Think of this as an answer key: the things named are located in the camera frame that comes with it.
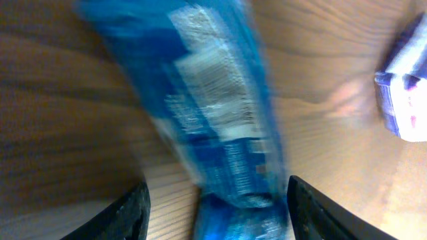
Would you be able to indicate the pink purple liner pack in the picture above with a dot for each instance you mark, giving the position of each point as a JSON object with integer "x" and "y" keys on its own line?
{"x": 401, "y": 83}

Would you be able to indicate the blue Oreo cookie pack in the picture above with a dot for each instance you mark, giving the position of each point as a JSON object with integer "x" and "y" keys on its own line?
{"x": 197, "y": 68}

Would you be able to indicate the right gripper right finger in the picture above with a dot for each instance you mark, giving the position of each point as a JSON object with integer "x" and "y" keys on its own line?
{"x": 315, "y": 216}

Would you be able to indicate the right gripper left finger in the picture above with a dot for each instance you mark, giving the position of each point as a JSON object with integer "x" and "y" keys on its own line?
{"x": 127, "y": 218}

